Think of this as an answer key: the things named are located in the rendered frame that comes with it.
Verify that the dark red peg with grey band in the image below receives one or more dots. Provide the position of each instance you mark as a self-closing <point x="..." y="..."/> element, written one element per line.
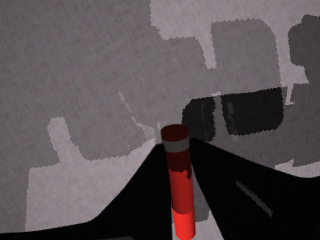
<point x="175" y="138"/>

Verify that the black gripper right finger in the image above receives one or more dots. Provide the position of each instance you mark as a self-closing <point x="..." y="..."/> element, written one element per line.
<point x="252" y="202"/>

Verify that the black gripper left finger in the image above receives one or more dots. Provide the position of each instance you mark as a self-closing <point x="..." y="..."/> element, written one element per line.
<point x="141" y="211"/>

